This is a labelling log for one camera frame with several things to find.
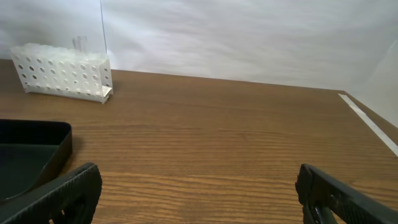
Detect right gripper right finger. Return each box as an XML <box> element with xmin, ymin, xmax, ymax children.
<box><xmin>294</xmin><ymin>163</ymin><xmax>398</xmax><ymax>224</ymax></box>

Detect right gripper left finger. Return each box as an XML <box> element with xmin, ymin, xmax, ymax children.
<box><xmin>0</xmin><ymin>162</ymin><xmax>103</xmax><ymax>224</ymax></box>

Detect black tray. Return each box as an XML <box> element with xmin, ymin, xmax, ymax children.
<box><xmin>0</xmin><ymin>118</ymin><xmax>73</xmax><ymax>203</ymax></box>

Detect white test tube rack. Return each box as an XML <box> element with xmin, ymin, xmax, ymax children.
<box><xmin>9</xmin><ymin>42</ymin><xmax>114</xmax><ymax>105</ymax></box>

